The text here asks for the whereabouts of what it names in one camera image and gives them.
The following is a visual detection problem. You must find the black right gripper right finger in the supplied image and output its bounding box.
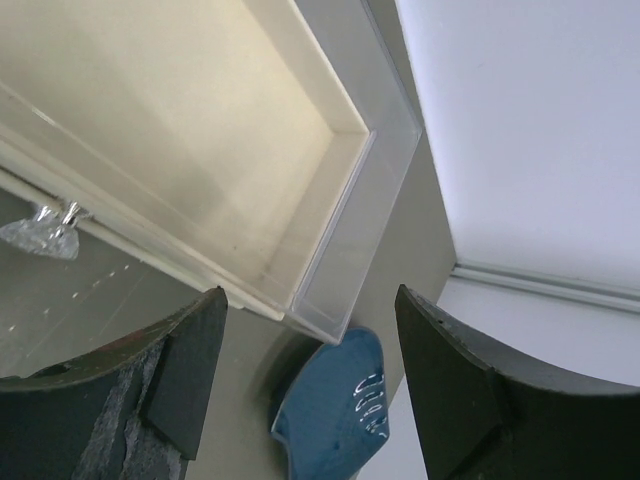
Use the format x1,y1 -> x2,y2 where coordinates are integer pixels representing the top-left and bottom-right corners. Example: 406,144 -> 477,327
395,285 -> 639,479

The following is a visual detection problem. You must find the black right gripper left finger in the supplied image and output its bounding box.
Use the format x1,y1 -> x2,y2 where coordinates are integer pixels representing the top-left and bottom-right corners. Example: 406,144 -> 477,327
1,287 -> 228,479

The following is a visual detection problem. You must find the blue leaf shaped dish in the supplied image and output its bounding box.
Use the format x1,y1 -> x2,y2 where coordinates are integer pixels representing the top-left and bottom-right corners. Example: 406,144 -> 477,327
269,327 -> 390,479

